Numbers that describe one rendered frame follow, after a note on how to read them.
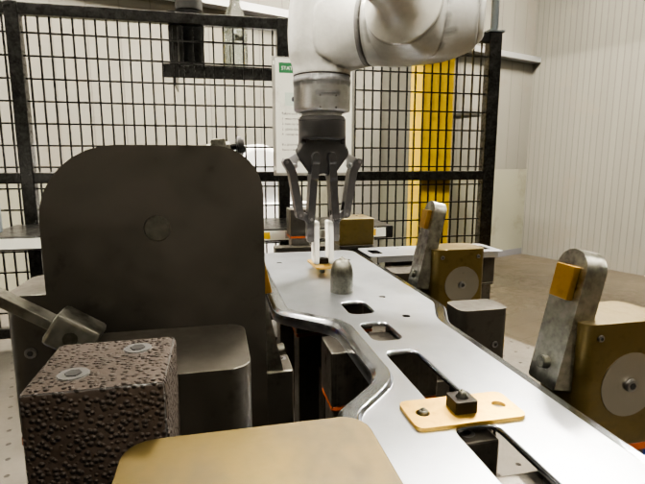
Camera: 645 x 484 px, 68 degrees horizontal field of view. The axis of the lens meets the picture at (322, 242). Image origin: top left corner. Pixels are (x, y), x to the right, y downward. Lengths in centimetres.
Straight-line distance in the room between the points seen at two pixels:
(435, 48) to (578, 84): 580
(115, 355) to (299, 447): 9
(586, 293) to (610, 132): 576
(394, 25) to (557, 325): 40
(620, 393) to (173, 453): 41
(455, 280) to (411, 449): 49
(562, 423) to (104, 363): 30
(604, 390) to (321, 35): 56
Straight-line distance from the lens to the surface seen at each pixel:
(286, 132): 132
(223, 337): 29
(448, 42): 70
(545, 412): 40
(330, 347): 52
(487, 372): 45
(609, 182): 619
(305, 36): 75
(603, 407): 51
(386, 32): 67
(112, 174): 31
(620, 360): 50
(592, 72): 640
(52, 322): 30
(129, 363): 21
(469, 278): 80
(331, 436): 19
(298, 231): 105
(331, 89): 74
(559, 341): 48
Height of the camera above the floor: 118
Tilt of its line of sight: 9 degrees down
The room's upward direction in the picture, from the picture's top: straight up
